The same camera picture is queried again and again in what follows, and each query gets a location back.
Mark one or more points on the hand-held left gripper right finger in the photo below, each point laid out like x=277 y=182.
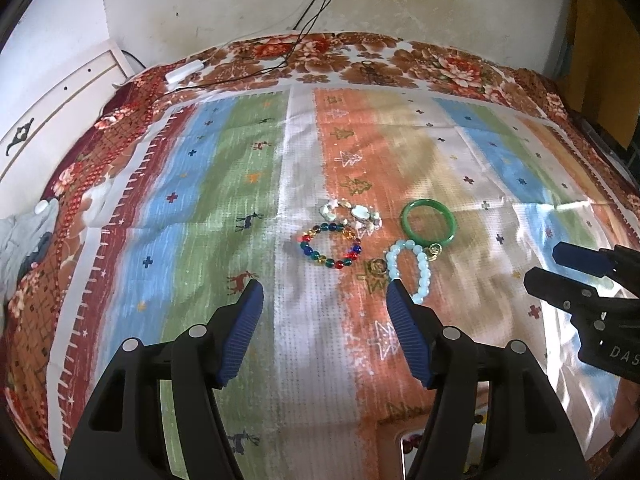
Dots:
x=407 y=330

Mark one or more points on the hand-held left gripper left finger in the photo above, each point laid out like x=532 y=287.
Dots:
x=242 y=325

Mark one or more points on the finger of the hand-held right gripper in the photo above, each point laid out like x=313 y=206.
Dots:
x=555 y=292
x=575 y=257

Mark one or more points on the green jade bangle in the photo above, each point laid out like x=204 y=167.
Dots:
x=430 y=203

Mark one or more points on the person's right hand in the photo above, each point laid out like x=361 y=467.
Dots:
x=627 y=405

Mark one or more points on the striped patterned mat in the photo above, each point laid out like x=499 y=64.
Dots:
x=225 y=185

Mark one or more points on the brown board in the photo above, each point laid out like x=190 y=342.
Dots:
x=600 y=60

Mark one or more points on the grey clothing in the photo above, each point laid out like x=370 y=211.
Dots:
x=20 y=240

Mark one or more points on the white power adapter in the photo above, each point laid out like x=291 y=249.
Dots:
x=185 y=72

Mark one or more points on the white headboard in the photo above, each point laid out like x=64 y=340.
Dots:
x=60 y=100

